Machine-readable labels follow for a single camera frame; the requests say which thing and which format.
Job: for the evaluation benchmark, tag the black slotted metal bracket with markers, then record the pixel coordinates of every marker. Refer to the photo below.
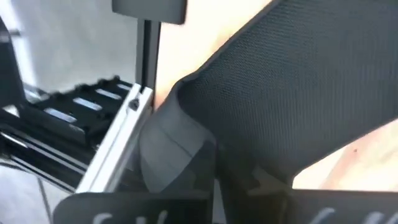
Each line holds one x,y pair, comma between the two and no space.
46,140

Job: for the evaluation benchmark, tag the grey flat plate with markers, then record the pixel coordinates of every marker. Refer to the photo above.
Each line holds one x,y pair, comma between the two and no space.
149,11

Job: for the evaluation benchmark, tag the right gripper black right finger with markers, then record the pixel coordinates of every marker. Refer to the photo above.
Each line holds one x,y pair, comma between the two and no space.
326,208

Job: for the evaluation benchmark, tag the black slide sandal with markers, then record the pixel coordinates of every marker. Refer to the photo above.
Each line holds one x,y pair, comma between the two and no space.
295,77

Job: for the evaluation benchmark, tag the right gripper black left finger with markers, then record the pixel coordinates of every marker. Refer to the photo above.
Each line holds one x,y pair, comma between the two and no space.
136,208

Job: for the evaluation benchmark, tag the black aluminium rig frame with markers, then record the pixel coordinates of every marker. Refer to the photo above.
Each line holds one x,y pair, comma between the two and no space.
148,53

